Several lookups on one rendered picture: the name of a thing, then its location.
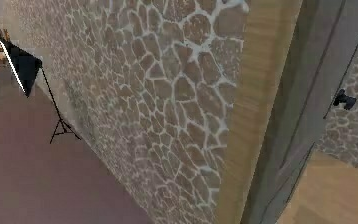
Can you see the grey room door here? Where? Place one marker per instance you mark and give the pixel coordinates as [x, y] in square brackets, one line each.
[300, 110]

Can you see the black softbox lamp on tripod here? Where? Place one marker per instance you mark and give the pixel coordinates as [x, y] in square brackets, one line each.
[25, 68]

